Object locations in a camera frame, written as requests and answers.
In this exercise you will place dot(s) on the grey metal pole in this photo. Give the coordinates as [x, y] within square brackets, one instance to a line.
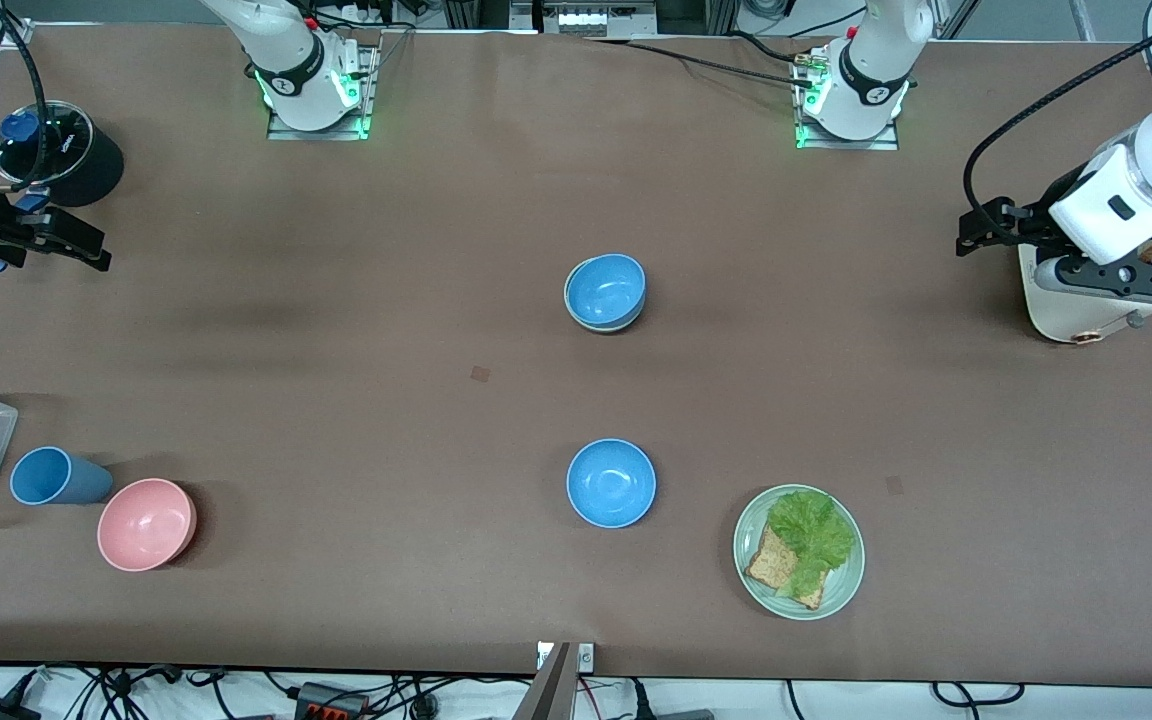
[548, 695]

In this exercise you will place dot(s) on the pale green bowl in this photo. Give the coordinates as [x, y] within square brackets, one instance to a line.
[596, 327]

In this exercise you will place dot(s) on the pale green plate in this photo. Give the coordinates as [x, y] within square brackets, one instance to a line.
[841, 590]

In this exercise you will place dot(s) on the pink bowl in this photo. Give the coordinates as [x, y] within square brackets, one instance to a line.
[146, 525]

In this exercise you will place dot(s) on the black orange power strip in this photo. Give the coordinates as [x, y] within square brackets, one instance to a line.
[331, 703]

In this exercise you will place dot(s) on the blue cup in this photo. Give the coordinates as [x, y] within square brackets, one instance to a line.
[56, 478]

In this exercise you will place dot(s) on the blue bowl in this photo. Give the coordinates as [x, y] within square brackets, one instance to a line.
[611, 483]
[606, 288]

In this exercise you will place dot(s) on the green lettuce leaf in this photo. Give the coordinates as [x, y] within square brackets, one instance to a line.
[816, 530]

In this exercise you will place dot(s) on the glass lid blue knob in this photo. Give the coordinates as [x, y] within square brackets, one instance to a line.
[61, 140]

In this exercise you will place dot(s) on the brown toast slice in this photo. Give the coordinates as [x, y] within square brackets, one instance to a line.
[768, 568]

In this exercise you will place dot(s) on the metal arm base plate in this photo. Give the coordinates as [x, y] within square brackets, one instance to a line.
[368, 95]
[851, 144]

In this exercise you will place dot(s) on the metal control box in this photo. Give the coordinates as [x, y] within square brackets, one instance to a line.
[586, 18]

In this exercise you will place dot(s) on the cream white toaster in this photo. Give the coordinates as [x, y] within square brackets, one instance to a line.
[1076, 315]

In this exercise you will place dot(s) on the white mounting bracket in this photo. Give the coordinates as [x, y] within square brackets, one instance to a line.
[586, 657]

